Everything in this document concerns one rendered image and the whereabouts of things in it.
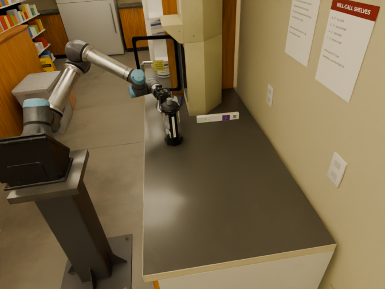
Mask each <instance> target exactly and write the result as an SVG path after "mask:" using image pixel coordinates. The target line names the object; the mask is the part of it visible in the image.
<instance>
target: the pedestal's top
mask: <svg viewBox="0 0 385 289"><path fill-rule="evenodd" d="M69 157H73V162H72V165H71V168H70V171H69V174H68V177H67V180H66V182H59V183H52V184H48V185H41V186H33V187H29V188H22V189H14V190H11V192H10V193H9V195H8V197H7V200H8V202H9V204H10V205H11V204H19V203H23V202H30V201H37V200H44V199H48V198H56V197H63V196H70V195H75V194H80V190H81V185H82V182H83V178H84V174H85V169H86V166H87V162H88V158H89V152H88V149H86V150H78V151H70V154H69Z"/></svg>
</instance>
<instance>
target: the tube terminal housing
mask: <svg viewBox="0 0 385 289"><path fill-rule="evenodd" d="M176 4H177V12H178V16H179V18H180V20H181V22H182V24H183V33H184V44H182V45H183V47H184V55H185V63H186V75H187V95H188V102H187V98H186V94H185V91H184V98H185V101H186V105H187V109H188V113H189V116H197V115H205V114H207V113H208V112H210V111H211V110H212V109H214V108H215V107H216V106H218V105H219V104H221V103H222V0H180V8H179V0H176ZM180 10H181V14H180Z"/></svg>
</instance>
